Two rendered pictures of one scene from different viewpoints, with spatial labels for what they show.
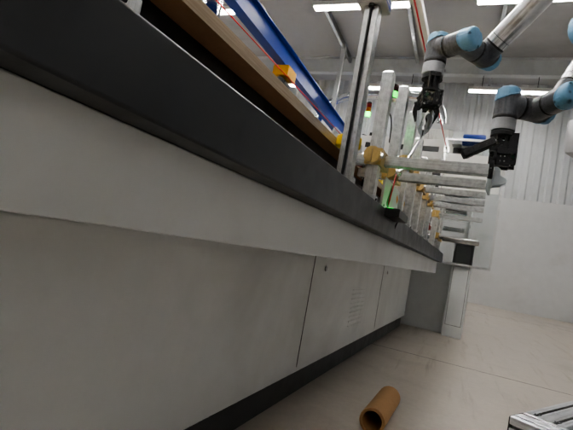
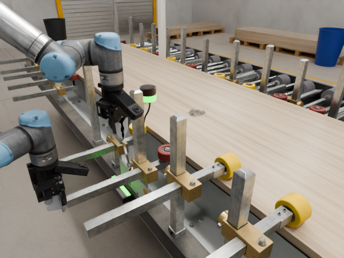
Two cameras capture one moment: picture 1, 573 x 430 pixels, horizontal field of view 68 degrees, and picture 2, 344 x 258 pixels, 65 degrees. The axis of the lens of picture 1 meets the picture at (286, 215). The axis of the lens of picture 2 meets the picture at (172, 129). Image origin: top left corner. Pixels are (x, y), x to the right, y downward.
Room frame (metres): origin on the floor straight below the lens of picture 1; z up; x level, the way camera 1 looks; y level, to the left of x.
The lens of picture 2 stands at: (2.05, -1.04, 1.49)
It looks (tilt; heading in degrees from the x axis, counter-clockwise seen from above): 28 degrees down; 120
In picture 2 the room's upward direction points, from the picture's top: straight up
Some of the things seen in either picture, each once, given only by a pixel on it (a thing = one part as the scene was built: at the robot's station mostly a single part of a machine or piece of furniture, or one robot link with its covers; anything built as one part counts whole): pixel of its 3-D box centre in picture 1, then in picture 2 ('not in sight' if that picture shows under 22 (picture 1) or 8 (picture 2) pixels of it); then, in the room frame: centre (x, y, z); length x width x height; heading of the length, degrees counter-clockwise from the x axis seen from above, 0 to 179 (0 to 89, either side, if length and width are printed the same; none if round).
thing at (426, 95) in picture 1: (430, 92); (112, 100); (1.45, -0.42, 1.15); 0.09 x 0.08 x 0.12; 175
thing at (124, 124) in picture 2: (420, 121); (119, 127); (1.46, -0.40, 1.04); 0.06 x 0.03 x 0.09; 175
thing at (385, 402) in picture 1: (381, 408); not in sight; (1.50, -0.44, 0.04); 0.30 x 0.08 x 0.08; 155
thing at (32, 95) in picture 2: not in sight; (46, 92); (0.35, 0.09, 0.80); 0.44 x 0.03 x 0.04; 65
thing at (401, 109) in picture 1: (394, 151); (140, 148); (1.49, -0.34, 0.93); 0.04 x 0.04 x 0.48; 65
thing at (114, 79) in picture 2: (434, 71); (111, 78); (1.46, -0.42, 1.23); 0.08 x 0.08 x 0.05
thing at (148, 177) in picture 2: (390, 175); (144, 168); (1.51, -0.34, 0.85); 0.14 x 0.06 x 0.05; 155
